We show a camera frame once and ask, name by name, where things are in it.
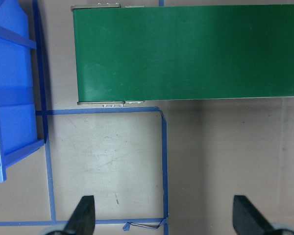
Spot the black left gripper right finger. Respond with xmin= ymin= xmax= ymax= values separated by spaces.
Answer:
xmin=232 ymin=195 xmax=279 ymax=235

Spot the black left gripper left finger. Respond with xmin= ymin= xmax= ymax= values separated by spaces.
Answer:
xmin=62 ymin=195 xmax=96 ymax=235

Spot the blue bin on left side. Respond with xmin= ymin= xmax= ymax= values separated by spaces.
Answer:
xmin=0 ymin=0 xmax=43 ymax=183

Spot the green conveyor belt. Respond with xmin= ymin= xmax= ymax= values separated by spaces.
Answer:
xmin=71 ymin=4 xmax=294 ymax=105

